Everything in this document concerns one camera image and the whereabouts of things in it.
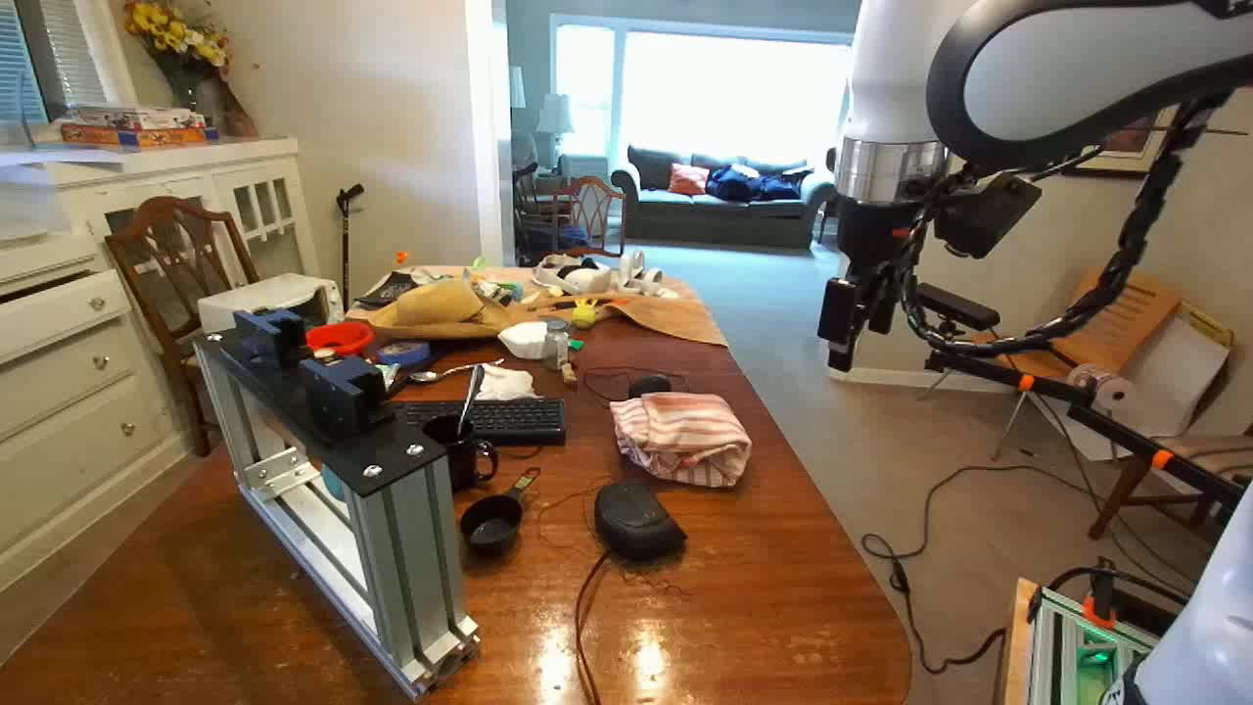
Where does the black mug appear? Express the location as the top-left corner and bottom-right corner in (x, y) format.
(422, 414), (496, 488)

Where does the yellow toy ball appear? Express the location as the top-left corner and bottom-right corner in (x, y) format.
(569, 296), (599, 330)

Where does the white printer box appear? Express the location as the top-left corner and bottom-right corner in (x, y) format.
(197, 274), (346, 334)

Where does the tan cloth table runner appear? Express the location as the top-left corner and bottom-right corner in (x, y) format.
(355, 268), (724, 348)

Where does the black camera tripod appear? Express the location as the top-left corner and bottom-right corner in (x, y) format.
(910, 279), (1253, 526)

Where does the black alarm clock radio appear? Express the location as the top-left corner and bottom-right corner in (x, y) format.
(595, 483), (685, 564)

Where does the white crumpled paper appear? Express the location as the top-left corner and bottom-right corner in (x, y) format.
(479, 363), (535, 398)

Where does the black floor cable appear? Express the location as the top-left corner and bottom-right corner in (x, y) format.
(858, 453), (1179, 677)

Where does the dark sofa with cushions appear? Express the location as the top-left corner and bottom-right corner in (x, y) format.
(610, 143), (835, 249)

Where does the red bowl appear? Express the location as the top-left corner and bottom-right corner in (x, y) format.
(304, 318), (376, 355)

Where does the yellow flower bouquet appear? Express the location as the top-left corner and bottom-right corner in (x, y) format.
(125, 0), (257, 137)

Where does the black computer keyboard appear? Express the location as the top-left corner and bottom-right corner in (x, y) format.
(397, 397), (570, 449)

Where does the dark wooden chair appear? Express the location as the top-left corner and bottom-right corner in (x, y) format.
(106, 194), (257, 453)

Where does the light wooden chair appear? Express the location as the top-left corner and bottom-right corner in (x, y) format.
(1002, 279), (1230, 538)

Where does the wooden chair by doorway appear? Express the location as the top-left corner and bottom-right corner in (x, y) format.
(513, 164), (628, 268)

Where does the white cabinet dresser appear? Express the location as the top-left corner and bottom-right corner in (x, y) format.
(0, 137), (319, 587)

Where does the small black skillet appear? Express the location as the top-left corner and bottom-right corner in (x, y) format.
(457, 467), (540, 559)

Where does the red white striped cloth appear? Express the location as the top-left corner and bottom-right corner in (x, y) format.
(610, 390), (751, 488)

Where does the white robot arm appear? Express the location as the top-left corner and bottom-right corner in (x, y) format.
(817, 0), (1253, 368)

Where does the aluminium extrusion frame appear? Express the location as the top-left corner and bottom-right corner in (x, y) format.
(197, 315), (479, 698)

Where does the alarm clock power cord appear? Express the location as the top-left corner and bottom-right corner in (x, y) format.
(570, 544), (619, 705)

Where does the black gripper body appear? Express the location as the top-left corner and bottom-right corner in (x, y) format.
(839, 201), (925, 315)

